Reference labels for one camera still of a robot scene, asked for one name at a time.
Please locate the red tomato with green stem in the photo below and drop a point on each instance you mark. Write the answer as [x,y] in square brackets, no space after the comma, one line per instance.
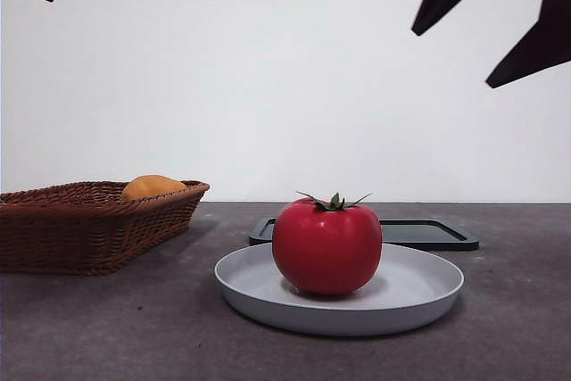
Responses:
[325,247]

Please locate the dark rectangular tray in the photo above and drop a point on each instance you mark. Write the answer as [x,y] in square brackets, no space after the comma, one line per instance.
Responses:
[424,234]

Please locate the orange round bread roll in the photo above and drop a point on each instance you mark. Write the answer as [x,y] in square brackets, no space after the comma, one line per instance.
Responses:
[151,187]

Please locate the brown woven wicker basket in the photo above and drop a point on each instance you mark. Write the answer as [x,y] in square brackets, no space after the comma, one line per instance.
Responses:
[89,238]

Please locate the pale grey round plate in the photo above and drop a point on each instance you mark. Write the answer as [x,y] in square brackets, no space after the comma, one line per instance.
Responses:
[250,283]

